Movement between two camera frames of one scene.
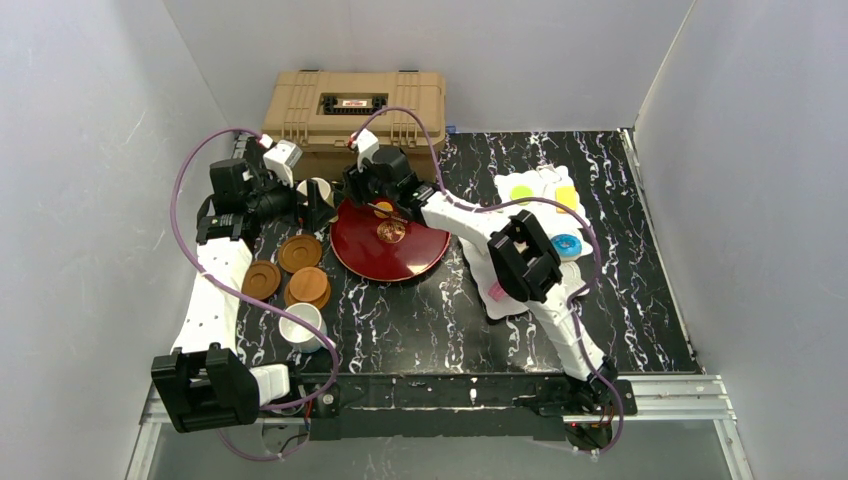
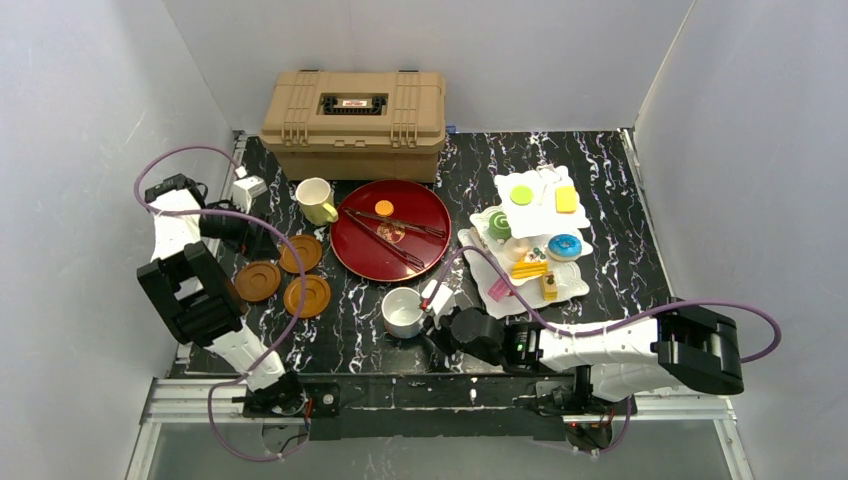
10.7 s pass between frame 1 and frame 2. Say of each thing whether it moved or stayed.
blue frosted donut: stayed
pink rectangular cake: stayed
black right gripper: moved
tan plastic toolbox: stayed
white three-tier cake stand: stayed
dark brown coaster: stayed
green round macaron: stayed
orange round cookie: stayed
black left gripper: moved
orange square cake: stayed
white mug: moved
